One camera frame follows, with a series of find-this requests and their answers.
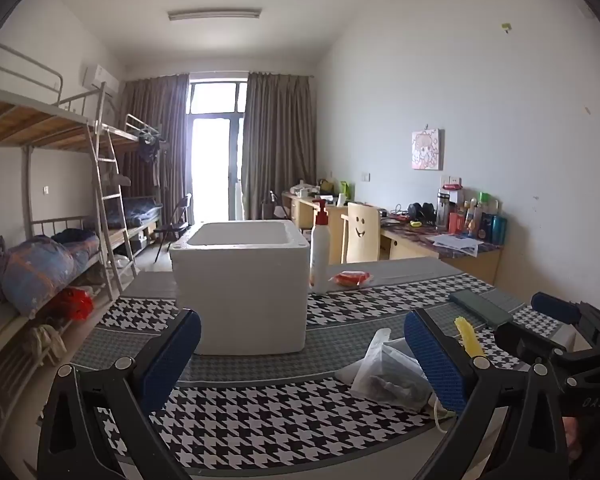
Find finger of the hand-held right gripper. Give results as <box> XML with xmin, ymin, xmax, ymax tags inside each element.
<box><xmin>531</xmin><ymin>292</ymin><xmax>600</xmax><ymax>346</ymax></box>
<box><xmin>495</xmin><ymin>322</ymin><xmax>567</xmax><ymax>361</ymax></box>

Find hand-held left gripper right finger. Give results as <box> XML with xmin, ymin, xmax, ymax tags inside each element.
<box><xmin>404</xmin><ymin>308</ymin><xmax>570</xmax><ymax>480</ymax></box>

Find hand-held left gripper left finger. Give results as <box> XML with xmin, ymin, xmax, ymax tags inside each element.
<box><xmin>37</xmin><ymin>309</ymin><xmax>202</xmax><ymax>480</ymax></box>

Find yellow plastic item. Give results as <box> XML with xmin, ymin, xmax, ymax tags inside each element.
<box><xmin>454</xmin><ymin>316</ymin><xmax>485</xmax><ymax>358</ymax></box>

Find clear plastic bag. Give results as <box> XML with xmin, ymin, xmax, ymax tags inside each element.
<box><xmin>350</xmin><ymin>328</ymin><xmax>437</xmax><ymax>413</ymax></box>

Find white foam box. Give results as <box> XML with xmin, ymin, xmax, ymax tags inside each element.
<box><xmin>169</xmin><ymin>219</ymin><xmax>311</xmax><ymax>356</ymax></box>

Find person's right hand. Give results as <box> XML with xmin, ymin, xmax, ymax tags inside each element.
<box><xmin>566</xmin><ymin>417</ymin><xmax>583</xmax><ymax>461</ymax></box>

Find dark smartphone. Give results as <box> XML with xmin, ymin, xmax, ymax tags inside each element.
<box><xmin>449</xmin><ymin>290</ymin><xmax>512</xmax><ymax>326</ymax></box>

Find houndstooth tablecloth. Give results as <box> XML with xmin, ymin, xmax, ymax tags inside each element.
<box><xmin>72</xmin><ymin>257</ymin><xmax>581</xmax><ymax>476</ymax></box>

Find row of toiletry bottles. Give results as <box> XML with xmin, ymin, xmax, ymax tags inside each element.
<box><xmin>450</xmin><ymin>191</ymin><xmax>507</xmax><ymax>246</ymax></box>

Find red plastic bag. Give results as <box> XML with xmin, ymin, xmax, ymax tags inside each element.
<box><xmin>55</xmin><ymin>286</ymin><xmax>95</xmax><ymax>321</ymax></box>

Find white printed papers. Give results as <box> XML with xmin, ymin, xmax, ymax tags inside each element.
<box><xmin>425</xmin><ymin>232</ymin><xmax>485</xmax><ymax>257</ymax></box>

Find wooden desk with dark top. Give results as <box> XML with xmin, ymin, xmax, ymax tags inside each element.
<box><xmin>377</xmin><ymin>215</ymin><xmax>503</xmax><ymax>286</ymax></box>

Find red snack packet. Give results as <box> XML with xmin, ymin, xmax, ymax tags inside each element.
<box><xmin>336</xmin><ymin>271</ymin><xmax>372</xmax><ymax>287</ymax></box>

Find beige crumpled clothes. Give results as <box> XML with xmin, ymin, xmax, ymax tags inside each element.
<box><xmin>27</xmin><ymin>324</ymin><xmax>67</xmax><ymax>366</ymax></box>

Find black folding chair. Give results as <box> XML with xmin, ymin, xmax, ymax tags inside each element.
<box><xmin>153</xmin><ymin>193</ymin><xmax>192</xmax><ymax>263</ymax></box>

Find steel thermos bottle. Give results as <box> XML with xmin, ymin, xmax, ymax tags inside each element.
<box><xmin>436</xmin><ymin>189</ymin><xmax>451</xmax><ymax>233</ymax></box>

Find blue checked mattress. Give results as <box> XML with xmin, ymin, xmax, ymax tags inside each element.
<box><xmin>105</xmin><ymin>197</ymin><xmax>163</xmax><ymax>228</ymax></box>

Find wooden smiley face chair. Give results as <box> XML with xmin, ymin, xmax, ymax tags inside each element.
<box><xmin>341</xmin><ymin>201</ymin><xmax>381</xmax><ymax>264</ymax></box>

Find black headphones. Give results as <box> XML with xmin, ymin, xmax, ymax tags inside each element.
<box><xmin>407</xmin><ymin>202</ymin><xmax>436</xmax><ymax>223</ymax></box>

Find white pump lotion bottle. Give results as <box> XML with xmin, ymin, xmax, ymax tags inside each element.
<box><xmin>310</xmin><ymin>199</ymin><xmax>332</xmax><ymax>295</ymax></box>

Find metal bunk ladder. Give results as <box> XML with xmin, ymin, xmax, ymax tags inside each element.
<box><xmin>87</xmin><ymin>125</ymin><xmax>138</xmax><ymax>301</ymax></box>

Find blue orange quilt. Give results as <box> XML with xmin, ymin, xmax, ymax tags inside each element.
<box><xmin>0</xmin><ymin>235</ymin><xmax>103</xmax><ymax>318</ymax></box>

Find light wooden drawer desk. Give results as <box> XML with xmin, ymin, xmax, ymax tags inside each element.
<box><xmin>281</xmin><ymin>191</ymin><xmax>351</xmax><ymax>266</ymax></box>

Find dark hanging clothes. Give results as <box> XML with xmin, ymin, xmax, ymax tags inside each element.
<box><xmin>137</xmin><ymin>132</ymin><xmax>162</xmax><ymax>186</ymax></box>

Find glass balcony door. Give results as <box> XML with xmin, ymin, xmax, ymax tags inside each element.
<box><xmin>187</xmin><ymin>80</ymin><xmax>248</xmax><ymax>221</ymax></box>

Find small metal bunk bed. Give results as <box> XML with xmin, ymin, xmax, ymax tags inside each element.
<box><xmin>105</xmin><ymin>114</ymin><xmax>172</xmax><ymax>261</ymax></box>

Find brown curtain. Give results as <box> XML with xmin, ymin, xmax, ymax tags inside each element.
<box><xmin>120</xmin><ymin>74</ymin><xmax>190</xmax><ymax>226</ymax></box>
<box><xmin>244</xmin><ymin>71</ymin><xmax>317</xmax><ymax>221</ymax></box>

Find large metal bunk bed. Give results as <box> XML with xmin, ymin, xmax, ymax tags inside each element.
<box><xmin>0</xmin><ymin>40</ymin><xmax>131</xmax><ymax>361</ymax></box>

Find white air conditioner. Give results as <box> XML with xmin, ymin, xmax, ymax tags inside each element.
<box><xmin>82</xmin><ymin>64</ymin><xmax>118</xmax><ymax>93</ymax></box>

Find ceiling light fixture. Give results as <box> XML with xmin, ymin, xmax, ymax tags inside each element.
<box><xmin>167</xmin><ymin>7</ymin><xmax>262</xmax><ymax>22</ymax></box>

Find pink cartoon wall picture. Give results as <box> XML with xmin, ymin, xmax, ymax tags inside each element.
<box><xmin>411</xmin><ymin>129</ymin><xmax>445</xmax><ymax>172</ymax></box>

